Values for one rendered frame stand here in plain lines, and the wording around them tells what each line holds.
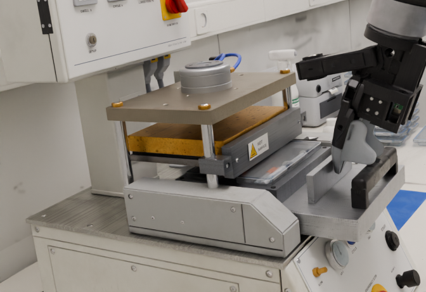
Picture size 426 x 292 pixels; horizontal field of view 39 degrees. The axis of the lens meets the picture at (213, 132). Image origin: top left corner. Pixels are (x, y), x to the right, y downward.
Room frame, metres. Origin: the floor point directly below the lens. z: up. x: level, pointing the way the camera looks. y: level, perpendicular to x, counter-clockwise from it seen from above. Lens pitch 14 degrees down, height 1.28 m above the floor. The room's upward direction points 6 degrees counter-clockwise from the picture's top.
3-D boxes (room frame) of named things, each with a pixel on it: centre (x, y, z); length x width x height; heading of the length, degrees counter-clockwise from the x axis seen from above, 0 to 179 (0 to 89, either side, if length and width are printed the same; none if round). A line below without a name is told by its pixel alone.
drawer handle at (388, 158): (0.79, -0.22, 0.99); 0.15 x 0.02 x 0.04; 147
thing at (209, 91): (0.96, 0.02, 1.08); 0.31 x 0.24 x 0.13; 147
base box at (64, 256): (0.94, -0.01, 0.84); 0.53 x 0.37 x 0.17; 57
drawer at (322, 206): (0.86, -0.10, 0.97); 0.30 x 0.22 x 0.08; 57
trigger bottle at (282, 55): (1.78, -0.23, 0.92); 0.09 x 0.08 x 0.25; 64
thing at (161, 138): (0.93, 0.00, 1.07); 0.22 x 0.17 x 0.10; 147
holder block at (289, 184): (0.89, -0.06, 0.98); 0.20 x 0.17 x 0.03; 147
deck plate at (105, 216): (0.95, 0.03, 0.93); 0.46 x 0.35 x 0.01; 57
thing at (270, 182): (0.86, -0.10, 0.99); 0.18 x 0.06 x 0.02; 147
